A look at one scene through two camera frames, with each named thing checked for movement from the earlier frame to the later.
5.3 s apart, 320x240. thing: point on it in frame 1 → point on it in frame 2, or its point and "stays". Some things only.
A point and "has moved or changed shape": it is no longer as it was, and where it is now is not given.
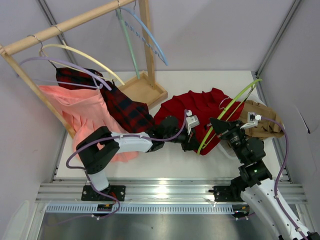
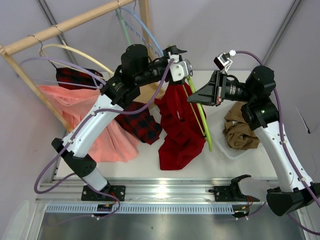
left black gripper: [187, 141] → [172, 51]
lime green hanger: [211, 128] → [202, 116]
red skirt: [212, 104] has moved or changed shape
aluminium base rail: [150, 190] stays
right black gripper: [230, 128] → [220, 87]
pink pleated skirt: [84, 113] stays
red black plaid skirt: [133, 115] stays
